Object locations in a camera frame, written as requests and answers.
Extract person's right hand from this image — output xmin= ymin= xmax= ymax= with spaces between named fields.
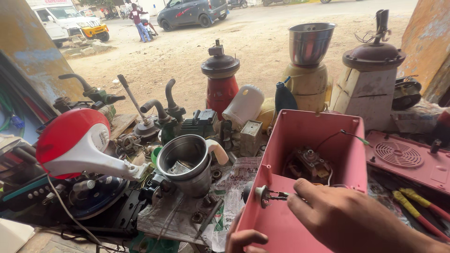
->
xmin=287 ymin=178 xmax=420 ymax=253

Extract person's left hand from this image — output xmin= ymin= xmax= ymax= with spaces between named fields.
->
xmin=225 ymin=210 xmax=269 ymax=253

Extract pink mixer housing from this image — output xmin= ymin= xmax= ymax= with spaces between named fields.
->
xmin=235 ymin=109 xmax=368 ymax=253

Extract rotary switch with knob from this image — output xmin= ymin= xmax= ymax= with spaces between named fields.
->
xmin=242 ymin=184 xmax=293 ymax=210

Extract dark screwdriver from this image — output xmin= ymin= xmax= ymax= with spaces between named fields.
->
xmin=194 ymin=198 xmax=224 ymax=240

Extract newspaper sheet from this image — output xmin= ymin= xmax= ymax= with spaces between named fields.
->
xmin=203 ymin=157 xmax=263 ymax=252

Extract mixer motor inside housing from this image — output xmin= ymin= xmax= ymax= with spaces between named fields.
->
xmin=282 ymin=147 xmax=333 ymax=184

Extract black clamp part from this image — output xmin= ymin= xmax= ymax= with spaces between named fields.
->
xmin=140 ymin=171 xmax=177 ymax=205

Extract small green cup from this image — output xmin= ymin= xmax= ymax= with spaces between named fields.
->
xmin=151 ymin=146 xmax=163 ymax=166

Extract yellow plastic part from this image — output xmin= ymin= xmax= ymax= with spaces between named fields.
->
xmin=258 ymin=97 xmax=277 ymax=131

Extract black and green motor block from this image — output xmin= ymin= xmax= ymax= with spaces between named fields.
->
xmin=180 ymin=108 xmax=219 ymax=138

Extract white plastic jar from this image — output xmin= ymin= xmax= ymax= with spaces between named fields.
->
xmin=222 ymin=84 xmax=265 ymax=131

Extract dark green bottle blue cap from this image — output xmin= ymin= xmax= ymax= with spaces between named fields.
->
xmin=274 ymin=76 xmax=299 ymax=115

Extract red mixer base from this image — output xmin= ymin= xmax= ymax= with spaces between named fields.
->
xmin=201 ymin=39 xmax=241 ymax=121

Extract blue clothes iron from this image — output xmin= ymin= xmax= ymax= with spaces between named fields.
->
xmin=68 ymin=174 xmax=130 ymax=221

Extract small motor armature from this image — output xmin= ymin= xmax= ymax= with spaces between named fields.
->
xmin=116 ymin=133 xmax=143 ymax=156

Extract tall grey pipe pump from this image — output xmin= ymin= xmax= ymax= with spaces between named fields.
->
xmin=165 ymin=78 xmax=187 ymax=122

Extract yellow mixer base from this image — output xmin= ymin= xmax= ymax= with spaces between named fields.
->
xmin=281 ymin=63 xmax=333 ymax=114

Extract wooden board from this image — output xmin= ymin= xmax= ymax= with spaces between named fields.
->
xmin=109 ymin=113 xmax=139 ymax=141

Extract metal rod with disc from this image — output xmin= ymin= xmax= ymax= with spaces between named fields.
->
xmin=117 ymin=74 xmax=161 ymax=140

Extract white mixer base brown top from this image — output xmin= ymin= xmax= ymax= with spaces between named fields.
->
xmin=330 ymin=9 xmax=407 ymax=131

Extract large steel mixer jar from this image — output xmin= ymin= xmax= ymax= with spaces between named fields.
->
xmin=288 ymin=22 xmax=338 ymax=67

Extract red and white handheld appliance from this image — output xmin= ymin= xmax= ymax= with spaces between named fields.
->
xmin=35 ymin=108 xmax=151 ymax=181

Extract paper wrapped bundle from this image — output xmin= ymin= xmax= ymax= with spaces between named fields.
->
xmin=390 ymin=99 xmax=444 ymax=133

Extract green water pump curved pipe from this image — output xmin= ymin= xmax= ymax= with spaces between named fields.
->
xmin=58 ymin=73 xmax=126 ymax=107

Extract dark round motor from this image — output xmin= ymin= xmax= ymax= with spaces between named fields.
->
xmin=392 ymin=75 xmax=423 ymax=112

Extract black and teal device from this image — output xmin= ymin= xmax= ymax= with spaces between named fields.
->
xmin=0 ymin=173 xmax=60 ymax=213

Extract grey car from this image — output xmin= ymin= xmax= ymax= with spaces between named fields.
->
xmin=157 ymin=0 xmax=230 ymax=32

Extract white box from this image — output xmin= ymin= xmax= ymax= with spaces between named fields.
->
xmin=0 ymin=218 xmax=36 ymax=253

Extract parked motorcycle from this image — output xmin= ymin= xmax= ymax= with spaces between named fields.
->
xmin=140 ymin=13 xmax=159 ymax=40

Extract pile of stones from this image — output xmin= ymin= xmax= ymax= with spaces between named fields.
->
xmin=61 ymin=34 xmax=114 ymax=59

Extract white van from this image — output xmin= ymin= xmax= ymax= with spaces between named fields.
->
xmin=31 ymin=4 xmax=110 ymax=48

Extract steel jar with white handle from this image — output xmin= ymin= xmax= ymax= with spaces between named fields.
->
xmin=156 ymin=134 xmax=229 ymax=198

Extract cream switch box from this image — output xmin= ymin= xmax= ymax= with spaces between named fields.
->
xmin=240 ymin=120 xmax=263 ymax=158

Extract black wire with green tip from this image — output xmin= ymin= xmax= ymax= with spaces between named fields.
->
xmin=314 ymin=129 xmax=372 ymax=152

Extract yellow and red handled pliers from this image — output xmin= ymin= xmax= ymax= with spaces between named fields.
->
xmin=392 ymin=188 xmax=450 ymax=243

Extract pink vented base plate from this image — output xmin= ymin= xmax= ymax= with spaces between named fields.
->
xmin=365 ymin=130 xmax=450 ymax=196

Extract white power cord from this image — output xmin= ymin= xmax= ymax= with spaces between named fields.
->
xmin=46 ymin=174 xmax=118 ymax=252

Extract green hoses with blue connector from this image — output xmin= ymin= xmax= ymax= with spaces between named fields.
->
xmin=0 ymin=93 xmax=27 ymax=138

